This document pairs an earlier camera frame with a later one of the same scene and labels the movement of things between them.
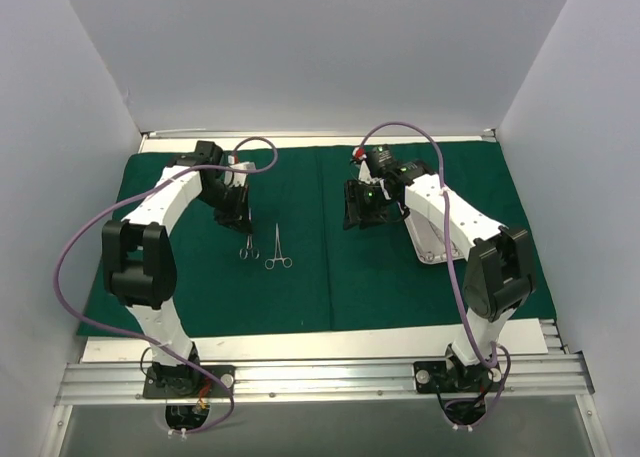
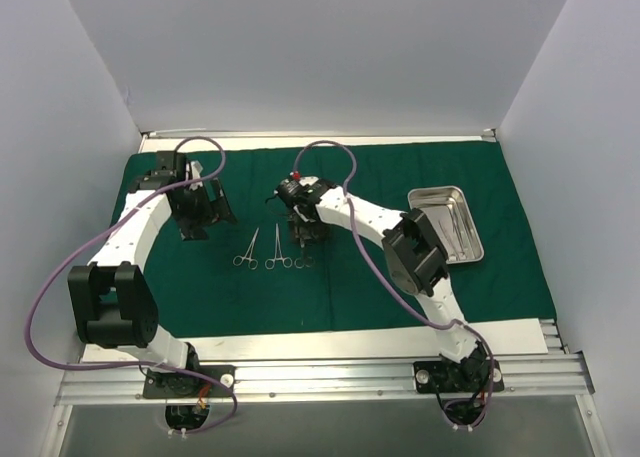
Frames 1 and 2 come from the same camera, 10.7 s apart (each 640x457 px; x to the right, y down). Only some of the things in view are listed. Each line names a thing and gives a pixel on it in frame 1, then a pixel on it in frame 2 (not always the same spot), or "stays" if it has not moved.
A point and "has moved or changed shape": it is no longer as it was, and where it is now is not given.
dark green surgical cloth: (299, 270) stays
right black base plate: (434, 377) stays
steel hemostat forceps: (250, 249) has moved or changed shape
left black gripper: (233, 217) -> (201, 215)
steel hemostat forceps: (286, 261) stays
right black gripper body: (356, 205) -> (304, 225)
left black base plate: (186, 382) stays
